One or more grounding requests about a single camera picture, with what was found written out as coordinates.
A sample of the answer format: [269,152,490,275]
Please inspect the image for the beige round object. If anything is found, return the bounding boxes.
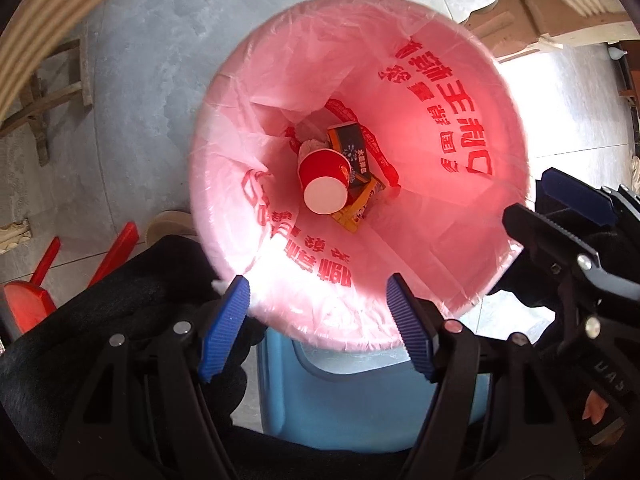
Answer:
[145,210,197,242]

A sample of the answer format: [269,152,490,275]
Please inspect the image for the pink lined waste bin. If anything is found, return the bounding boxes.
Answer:
[189,0,532,352]

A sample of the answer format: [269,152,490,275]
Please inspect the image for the yellow cartoon snack wrapper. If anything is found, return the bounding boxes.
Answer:
[330,170,387,234]

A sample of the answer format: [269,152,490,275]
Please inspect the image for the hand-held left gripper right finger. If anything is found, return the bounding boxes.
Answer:
[386,273,586,480]

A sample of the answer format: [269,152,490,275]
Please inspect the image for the person's black clothing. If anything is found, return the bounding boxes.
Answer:
[0,232,640,480]

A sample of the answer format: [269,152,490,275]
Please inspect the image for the person's right hand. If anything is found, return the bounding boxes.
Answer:
[582,391,609,424]

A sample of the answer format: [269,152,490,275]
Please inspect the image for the red paper cup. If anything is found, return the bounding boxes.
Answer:
[297,147,354,216]

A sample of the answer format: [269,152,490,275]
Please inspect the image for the brown wooden cabinet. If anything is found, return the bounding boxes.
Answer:
[616,54,640,157]

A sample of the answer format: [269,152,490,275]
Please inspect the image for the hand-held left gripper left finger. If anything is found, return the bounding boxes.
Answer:
[52,275,250,480]

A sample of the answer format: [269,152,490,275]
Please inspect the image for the blue plastic stool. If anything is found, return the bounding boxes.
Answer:
[257,329,492,454]

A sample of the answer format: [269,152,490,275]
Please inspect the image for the white tissue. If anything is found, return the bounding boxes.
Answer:
[297,134,332,157]

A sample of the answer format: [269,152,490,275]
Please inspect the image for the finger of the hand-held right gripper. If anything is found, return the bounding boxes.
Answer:
[502,203,640,321]
[542,167,640,227]

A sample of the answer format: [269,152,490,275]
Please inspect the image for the small wooden stool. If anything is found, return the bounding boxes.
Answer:
[0,36,94,167]

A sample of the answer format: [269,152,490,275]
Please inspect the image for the black snack packet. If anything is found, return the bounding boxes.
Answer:
[327,122,382,202]

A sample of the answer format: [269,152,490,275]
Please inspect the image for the red plastic stool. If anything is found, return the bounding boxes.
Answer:
[0,222,139,335]

